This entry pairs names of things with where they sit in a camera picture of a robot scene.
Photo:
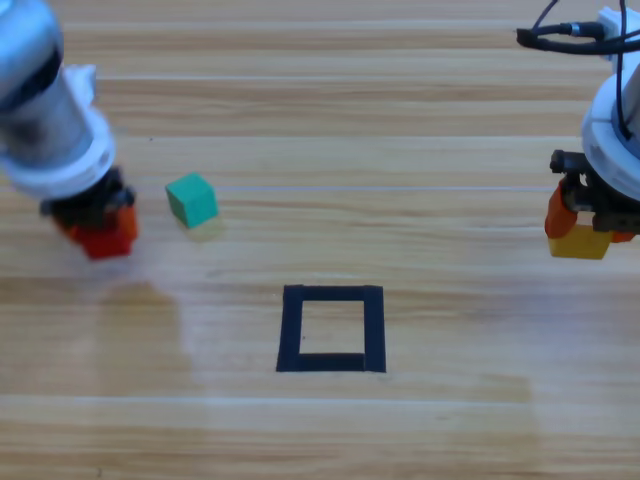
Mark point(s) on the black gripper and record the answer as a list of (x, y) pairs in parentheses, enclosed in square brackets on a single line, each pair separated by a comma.
[(90, 202), (600, 205)]

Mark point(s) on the red wooden block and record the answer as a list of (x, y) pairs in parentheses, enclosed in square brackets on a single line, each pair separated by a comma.
[(105, 242)]

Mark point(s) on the yellow wooden block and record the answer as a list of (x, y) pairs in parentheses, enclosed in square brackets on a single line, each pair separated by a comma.
[(580, 245)]

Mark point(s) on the green wooden block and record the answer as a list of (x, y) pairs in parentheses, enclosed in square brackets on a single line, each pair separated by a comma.
[(192, 200)]

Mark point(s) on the black tape square outline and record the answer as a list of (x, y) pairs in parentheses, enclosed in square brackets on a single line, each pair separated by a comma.
[(292, 330)]

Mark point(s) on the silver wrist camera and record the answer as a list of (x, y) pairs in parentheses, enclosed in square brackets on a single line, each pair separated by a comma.
[(620, 27)]

